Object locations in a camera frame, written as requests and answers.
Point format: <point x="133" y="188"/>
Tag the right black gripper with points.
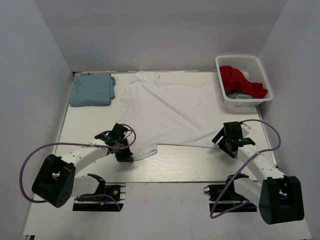
<point x="221" y="143"/>

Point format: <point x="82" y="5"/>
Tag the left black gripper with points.
<point x="126" y="157"/>

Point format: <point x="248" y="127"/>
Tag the white t-shirt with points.
<point x="169" y="113"/>

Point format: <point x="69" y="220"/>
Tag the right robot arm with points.
<point x="277" y="196"/>

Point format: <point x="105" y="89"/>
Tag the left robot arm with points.
<point x="57" y="180"/>

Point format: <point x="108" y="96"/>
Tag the red t-shirt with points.
<point x="234" y="81"/>

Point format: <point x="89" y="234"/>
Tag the white plastic basket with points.
<point x="252" y="70"/>

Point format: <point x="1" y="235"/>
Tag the folded light blue t-shirt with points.
<point x="92" y="89"/>

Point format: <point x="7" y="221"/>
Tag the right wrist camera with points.
<point x="245" y="130"/>

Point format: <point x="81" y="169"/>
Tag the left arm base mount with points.
<point x="111" y="199"/>

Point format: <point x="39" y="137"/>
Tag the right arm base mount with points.
<point x="230" y="199"/>

